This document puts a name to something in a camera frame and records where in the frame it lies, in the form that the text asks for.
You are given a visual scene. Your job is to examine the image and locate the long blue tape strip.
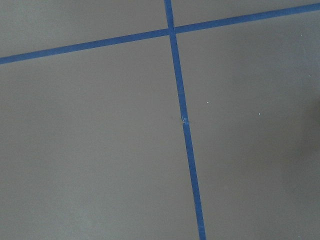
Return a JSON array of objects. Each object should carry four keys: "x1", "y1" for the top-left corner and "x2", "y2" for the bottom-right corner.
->
[{"x1": 164, "y1": 0, "x2": 207, "y2": 240}]

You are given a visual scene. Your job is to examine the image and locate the crossing blue tape strip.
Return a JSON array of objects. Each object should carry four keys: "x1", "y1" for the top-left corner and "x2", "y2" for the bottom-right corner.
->
[{"x1": 0, "y1": 3, "x2": 320, "y2": 65}]

